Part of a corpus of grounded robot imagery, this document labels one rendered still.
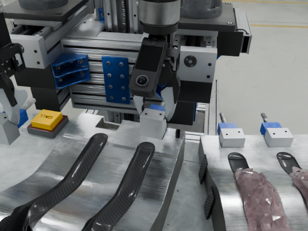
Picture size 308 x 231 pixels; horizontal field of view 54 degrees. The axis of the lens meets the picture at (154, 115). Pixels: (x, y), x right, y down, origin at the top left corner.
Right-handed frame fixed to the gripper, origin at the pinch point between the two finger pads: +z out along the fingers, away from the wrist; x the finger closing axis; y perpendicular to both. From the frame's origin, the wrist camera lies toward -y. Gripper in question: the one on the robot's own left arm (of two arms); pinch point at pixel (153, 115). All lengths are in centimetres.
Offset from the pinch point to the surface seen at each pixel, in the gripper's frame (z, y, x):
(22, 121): 1.0, -9.2, 26.9
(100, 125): 5.9, 0.3, 13.3
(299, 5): 87, 455, -97
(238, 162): 8.1, -0.7, -19.5
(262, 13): 89, 402, -43
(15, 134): 2.1, -12.3, 26.5
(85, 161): 5.5, -12.4, 11.0
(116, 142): 4.4, -6.0, 6.6
